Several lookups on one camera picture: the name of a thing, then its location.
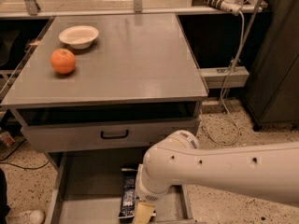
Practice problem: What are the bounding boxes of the grey drawer cabinet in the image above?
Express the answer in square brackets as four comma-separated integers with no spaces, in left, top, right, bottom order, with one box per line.
[0,13,209,224]

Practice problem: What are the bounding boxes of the grey open middle drawer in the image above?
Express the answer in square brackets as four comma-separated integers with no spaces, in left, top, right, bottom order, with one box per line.
[44,144,195,224]

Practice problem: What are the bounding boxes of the white paper bowl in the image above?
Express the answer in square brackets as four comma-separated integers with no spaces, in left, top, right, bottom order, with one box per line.
[59,25,99,49]

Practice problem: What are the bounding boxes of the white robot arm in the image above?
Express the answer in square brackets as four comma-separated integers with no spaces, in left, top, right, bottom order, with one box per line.
[135,130,299,206]

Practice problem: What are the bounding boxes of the black drawer handle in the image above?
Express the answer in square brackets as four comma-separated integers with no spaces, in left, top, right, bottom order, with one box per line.
[100,130,129,140]

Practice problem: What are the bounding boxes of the black floor cable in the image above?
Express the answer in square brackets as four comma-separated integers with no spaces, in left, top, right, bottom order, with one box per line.
[0,137,50,171]

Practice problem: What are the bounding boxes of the grey top drawer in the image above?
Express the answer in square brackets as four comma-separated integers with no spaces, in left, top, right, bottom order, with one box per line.
[20,101,199,152]

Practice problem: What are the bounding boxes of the white power cable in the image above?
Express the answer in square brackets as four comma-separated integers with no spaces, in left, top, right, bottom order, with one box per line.
[200,9,247,147]

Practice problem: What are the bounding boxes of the blue chip bag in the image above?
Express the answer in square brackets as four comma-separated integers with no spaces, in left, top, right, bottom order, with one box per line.
[119,168,144,220]

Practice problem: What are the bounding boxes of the orange fruit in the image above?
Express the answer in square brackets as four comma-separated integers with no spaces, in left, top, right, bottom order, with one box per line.
[50,49,76,75]

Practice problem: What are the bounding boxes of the small red white packet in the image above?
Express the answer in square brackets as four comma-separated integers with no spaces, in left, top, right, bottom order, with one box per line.
[0,131,15,147]

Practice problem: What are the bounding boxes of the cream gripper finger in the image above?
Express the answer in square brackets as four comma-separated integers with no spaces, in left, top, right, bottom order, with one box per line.
[133,202,155,224]

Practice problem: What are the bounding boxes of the white power strip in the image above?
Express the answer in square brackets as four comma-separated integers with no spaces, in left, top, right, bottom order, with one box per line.
[199,0,241,16]

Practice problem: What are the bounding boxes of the white sneaker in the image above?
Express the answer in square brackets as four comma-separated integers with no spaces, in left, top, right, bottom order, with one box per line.
[6,210,45,224]

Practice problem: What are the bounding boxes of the metal back shelf frame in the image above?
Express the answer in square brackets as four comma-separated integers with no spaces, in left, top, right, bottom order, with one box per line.
[0,0,269,19]

